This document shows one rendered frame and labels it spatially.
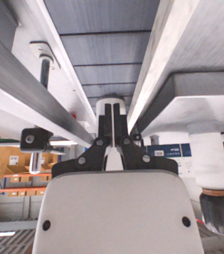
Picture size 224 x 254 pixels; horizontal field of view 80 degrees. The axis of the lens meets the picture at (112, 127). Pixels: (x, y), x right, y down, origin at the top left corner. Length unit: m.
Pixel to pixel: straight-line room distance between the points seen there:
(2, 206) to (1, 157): 7.61
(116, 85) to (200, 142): 0.33
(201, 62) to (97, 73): 0.18
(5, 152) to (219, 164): 1.97
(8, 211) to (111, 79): 9.39
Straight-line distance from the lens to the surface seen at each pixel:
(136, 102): 0.17
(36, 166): 0.19
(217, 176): 0.46
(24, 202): 9.01
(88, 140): 0.16
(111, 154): 0.20
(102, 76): 0.18
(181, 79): 0.28
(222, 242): 6.37
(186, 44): 0.24
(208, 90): 0.30
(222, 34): 0.25
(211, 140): 0.46
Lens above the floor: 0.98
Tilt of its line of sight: 14 degrees down
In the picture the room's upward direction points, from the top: 178 degrees clockwise
